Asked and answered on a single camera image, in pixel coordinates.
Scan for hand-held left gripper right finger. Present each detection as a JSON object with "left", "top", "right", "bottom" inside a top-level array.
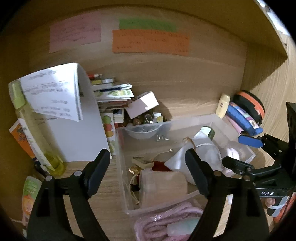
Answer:
[{"left": 185, "top": 148, "right": 271, "bottom": 241}]

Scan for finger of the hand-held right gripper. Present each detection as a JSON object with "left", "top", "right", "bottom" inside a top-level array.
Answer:
[
  {"left": 222, "top": 156, "right": 278, "bottom": 181},
  {"left": 238, "top": 133, "right": 289, "bottom": 158}
]

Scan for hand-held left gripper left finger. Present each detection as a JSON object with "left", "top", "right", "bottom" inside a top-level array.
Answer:
[{"left": 26, "top": 148, "right": 111, "bottom": 241}]

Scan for pink round compact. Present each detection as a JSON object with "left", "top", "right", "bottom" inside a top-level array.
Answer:
[{"left": 220, "top": 146, "right": 241, "bottom": 177}]

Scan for white cloth bag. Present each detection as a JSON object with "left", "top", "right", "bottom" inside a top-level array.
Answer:
[{"left": 164, "top": 132, "right": 223, "bottom": 186}]

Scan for red velvet pouch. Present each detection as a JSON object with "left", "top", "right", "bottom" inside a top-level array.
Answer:
[{"left": 129, "top": 156, "right": 172, "bottom": 186}]

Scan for green glass bottle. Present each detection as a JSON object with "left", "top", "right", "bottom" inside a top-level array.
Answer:
[{"left": 200, "top": 126, "right": 215, "bottom": 141}]

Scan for clear plastic storage box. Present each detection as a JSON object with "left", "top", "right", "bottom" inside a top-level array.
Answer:
[{"left": 114, "top": 115, "right": 256, "bottom": 215}]

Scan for pink braided rope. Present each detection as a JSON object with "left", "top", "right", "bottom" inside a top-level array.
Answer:
[{"left": 134, "top": 201, "right": 204, "bottom": 241}]

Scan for person's right forearm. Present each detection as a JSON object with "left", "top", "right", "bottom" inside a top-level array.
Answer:
[{"left": 273, "top": 191, "right": 296, "bottom": 223}]

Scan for person's right hand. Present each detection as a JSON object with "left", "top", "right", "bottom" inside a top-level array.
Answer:
[{"left": 265, "top": 198, "right": 277, "bottom": 217}]

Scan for blue pouch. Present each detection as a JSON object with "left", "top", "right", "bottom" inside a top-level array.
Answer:
[{"left": 225, "top": 103, "right": 264, "bottom": 138}]

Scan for orange black round case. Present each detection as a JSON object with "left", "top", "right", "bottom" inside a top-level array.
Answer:
[{"left": 232, "top": 91, "right": 265, "bottom": 127}]

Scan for fruit print booklet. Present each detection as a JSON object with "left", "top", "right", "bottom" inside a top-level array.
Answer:
[{"left": 101, "top": 112, "right": 116, "bottom": 156}]

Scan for cream lotion bottle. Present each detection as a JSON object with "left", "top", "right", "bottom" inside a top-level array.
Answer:
[{"left": 216, "top": 93, "right": 231, "bottom": 119}]

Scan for white bowl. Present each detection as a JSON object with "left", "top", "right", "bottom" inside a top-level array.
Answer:
[{"left": 126, "top": 124, "right": 163, "bottom": 140}]

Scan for yellow-green spray bottle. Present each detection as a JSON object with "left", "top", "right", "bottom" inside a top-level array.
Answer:
[{"left": 9, "top": 80, "right": 65, "bottom": 178}]

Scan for stack of books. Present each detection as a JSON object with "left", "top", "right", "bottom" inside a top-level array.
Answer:
[{"left": 87, "top": 73, "right": 135, "bottom": 109}]

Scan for small white box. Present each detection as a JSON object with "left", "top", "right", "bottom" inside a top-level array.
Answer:
[{"left": 125, "top": 91, "right": 159, "bottom": 119}]

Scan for white printed paper sheets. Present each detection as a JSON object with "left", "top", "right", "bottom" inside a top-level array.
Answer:
[{"left": 20, "top": 62, "right": 84, "bottom": 121}]

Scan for orange sticky note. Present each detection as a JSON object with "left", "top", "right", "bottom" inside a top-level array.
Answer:
[{"left": 112, "top": 30, "right": 190, "bottom": 57}]

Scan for pink sticky note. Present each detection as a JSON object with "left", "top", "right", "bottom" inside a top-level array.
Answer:
[{"left": 49, "top": 14, "right": 102, "bottom": 53}]

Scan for green sticky note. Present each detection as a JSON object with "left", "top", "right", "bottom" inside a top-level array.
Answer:
[{"left": 119, "top": 18, "right": 177, "bottom": 32}]

